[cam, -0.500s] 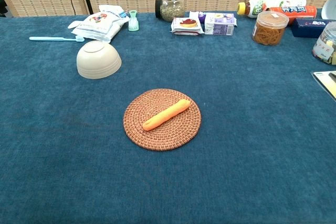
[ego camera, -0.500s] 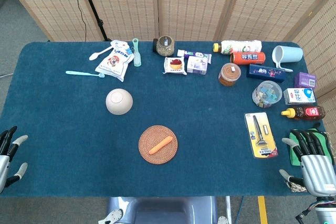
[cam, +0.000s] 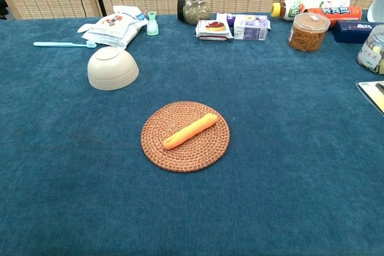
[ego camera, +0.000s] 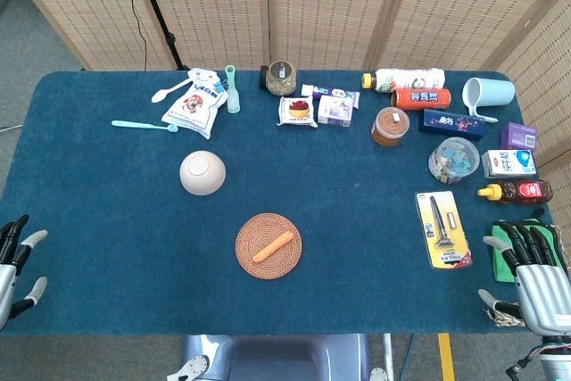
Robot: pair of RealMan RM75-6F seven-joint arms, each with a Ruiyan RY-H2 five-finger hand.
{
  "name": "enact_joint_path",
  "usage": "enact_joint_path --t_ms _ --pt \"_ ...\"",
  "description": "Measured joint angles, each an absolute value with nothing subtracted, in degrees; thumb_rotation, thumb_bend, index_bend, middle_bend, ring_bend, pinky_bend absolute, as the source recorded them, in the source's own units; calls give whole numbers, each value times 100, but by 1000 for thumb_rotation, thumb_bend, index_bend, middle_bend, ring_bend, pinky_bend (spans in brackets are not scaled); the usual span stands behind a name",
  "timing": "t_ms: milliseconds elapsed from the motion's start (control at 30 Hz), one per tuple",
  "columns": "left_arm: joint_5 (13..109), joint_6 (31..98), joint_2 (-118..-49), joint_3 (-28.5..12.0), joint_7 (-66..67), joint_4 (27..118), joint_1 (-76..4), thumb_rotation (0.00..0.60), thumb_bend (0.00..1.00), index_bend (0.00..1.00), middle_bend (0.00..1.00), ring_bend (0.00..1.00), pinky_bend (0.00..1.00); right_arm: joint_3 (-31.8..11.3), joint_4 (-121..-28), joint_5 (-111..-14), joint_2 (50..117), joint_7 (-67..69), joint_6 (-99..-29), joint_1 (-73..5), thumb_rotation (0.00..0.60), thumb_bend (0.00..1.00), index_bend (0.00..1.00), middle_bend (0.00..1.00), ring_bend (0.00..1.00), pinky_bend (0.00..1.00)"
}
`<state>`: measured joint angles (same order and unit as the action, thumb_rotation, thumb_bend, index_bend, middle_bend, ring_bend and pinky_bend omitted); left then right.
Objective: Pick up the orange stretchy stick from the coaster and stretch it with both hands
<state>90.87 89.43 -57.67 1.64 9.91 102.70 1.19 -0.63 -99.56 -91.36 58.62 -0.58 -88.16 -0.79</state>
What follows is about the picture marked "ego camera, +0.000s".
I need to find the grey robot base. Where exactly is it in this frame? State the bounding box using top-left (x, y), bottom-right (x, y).
top-left (167, 334), bottom-right (389, 381)

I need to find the orange soda can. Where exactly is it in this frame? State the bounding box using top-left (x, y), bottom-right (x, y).
top-left (390, 87), bottom-right (452, 112)

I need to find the glass jar black lid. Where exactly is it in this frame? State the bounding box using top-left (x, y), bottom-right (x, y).
top-left (260, 60), bottom-right (297, 97)

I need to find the bamboo folding screen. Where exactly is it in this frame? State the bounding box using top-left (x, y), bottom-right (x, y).
top-left (0, 0), bottom-right (571, 230)

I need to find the blue felt table cover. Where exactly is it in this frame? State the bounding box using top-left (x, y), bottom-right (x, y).
top-left (0, 70), bottom-right (559, 337)

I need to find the green microfibre cloth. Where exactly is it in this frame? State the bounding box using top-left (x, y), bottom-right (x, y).
top-left (490, 219), bottom-right (559, 284)

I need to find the pale green plastic tool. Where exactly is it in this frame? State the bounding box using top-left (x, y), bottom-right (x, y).
top-left (224, 64), bottom-right (241, 114)

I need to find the light blue toothbrush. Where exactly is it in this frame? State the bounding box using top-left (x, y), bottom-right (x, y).
top-left (111, 120), bottom-right (179, 133)

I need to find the thin black hanging cable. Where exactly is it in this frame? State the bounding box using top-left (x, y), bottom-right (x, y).
top-left (114, 0), bottom-right (148, 70)

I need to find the clear tub of clips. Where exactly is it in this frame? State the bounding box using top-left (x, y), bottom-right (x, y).
top-left (427, 137), bottom-right (481, 185)

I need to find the black tripod pole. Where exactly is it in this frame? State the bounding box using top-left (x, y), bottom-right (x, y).
top-left (128, 0), bottom-right (185, 70)

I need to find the beige bowl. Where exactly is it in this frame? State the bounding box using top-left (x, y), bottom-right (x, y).
top-left (179, 150), bottom-right (228, 196)

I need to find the white table leg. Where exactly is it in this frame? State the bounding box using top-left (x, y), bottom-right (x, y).
top-left (382, 334), bottom-right (396, 381)

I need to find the snack packet red picture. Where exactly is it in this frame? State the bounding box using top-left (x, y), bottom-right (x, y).
top-left (277, 95), bottom-right (319, 128)

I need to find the white purple toothpaste tube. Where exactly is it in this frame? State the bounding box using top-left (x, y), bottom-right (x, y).
top-left (301, 83), bottom-right (360, 109)

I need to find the round woven rattan coaster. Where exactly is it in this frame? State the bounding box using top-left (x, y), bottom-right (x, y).
top-left (235, 212), bottom-right (303, 281)

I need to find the tan woven straw piece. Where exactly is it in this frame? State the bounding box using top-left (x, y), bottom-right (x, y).
top-left (485, 308), bottom-right (526, 328)

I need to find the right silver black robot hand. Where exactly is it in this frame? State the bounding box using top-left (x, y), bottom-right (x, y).
top-left (477, 219), bottom-right (571, 337)

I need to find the white drink bottle yellow cap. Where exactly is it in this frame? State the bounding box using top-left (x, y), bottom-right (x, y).
top-left (361, 67), bottom-right (446, 95)

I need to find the honey bottle yellow cap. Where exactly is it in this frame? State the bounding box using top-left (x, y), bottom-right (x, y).
top-left (476, 179), bottom-right (554, 205)

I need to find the razor in yellow blister pack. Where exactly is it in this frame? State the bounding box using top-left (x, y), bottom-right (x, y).
top-left (415, 190), bottom-right (474, 270)

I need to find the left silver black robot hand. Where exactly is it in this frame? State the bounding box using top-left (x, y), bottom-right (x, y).
top-left (0, 214), bottom-right (49, 331)

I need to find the dark blue carton box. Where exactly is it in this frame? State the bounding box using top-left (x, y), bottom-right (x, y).
top-left (418, 108), bottom-right (487, 141)

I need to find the orange sauce jar brown lid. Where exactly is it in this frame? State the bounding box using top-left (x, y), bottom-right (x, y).
top-left (370, 106), bottom-right (410, 148)

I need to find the purple white tissue pack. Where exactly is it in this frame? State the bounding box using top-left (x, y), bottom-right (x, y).
top-left (317, 95), bottom-right (354, 128)

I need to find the white blue milk carton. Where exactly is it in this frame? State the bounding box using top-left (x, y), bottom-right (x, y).
top-left (480, 149), bottom-right (538, 178)

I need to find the white snack bag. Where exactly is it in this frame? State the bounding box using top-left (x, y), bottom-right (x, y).
top-left (161, 67), bottom-right (228, 140)

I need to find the white plastic spoon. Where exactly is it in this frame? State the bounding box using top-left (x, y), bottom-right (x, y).
top-left (151, 78), bottom-right (193, 104)

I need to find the light blue mug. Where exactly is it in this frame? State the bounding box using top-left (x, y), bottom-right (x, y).
top-left (461, 77), bottom-right (517, 124)

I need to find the purple box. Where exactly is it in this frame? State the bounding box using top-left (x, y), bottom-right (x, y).
top-left (499, 121), bottom-right (539, 152)

